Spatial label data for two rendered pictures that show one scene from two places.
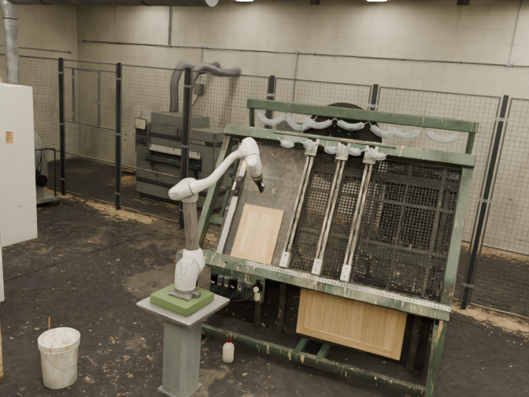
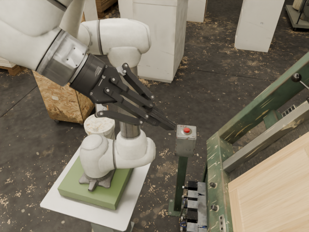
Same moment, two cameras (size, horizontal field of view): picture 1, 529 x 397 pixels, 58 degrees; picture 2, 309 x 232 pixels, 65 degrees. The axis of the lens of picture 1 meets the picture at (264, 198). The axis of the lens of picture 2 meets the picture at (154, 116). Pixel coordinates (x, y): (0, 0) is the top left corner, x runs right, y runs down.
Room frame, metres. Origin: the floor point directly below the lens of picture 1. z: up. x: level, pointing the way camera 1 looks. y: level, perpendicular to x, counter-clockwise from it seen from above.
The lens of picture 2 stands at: (3.40, -0.36, 1.97)
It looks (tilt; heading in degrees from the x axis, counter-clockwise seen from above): 41 degrees down; 77
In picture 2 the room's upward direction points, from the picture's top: straight up
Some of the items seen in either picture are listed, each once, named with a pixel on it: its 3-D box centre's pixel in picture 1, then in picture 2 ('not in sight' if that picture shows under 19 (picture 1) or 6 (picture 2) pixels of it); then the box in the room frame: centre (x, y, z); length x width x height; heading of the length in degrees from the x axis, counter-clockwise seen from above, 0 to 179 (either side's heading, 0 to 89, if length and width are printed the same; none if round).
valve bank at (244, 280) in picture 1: (234, 287); (193, 221); (3.75, 0.19, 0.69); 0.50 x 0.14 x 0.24; 70
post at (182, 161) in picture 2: not in sight; (180, 183); (3.83, 0.63, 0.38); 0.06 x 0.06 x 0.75; 70
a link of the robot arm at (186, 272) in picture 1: (186, 272); (96, 153); (3.30, 0.53, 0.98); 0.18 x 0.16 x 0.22; 173
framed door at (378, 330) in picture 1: (349, 316); not in sight; (3.72, -0.81, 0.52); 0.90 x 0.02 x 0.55; 70
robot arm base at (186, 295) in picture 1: (186, 291); (97, 172); (3.28, 0.51, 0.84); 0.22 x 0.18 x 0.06; 66
